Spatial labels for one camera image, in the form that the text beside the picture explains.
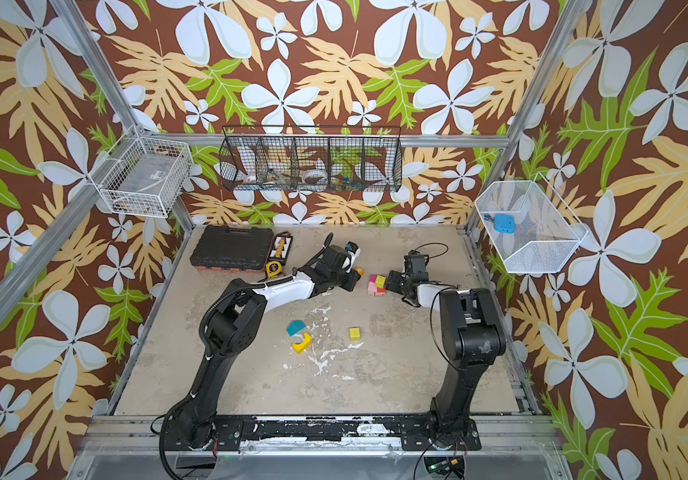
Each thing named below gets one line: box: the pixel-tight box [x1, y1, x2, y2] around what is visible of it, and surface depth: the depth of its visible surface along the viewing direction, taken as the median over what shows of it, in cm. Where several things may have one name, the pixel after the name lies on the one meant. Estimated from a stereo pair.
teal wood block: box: [286, 320, 306, 336], surface depth 93 cm
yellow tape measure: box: [266, 261, 283, 279], surface depth 107 cm
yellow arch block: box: [292, 333, 313, 354], surface depth 90 cm
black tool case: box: [190, 226, 275, 272], surface depth 110 cm
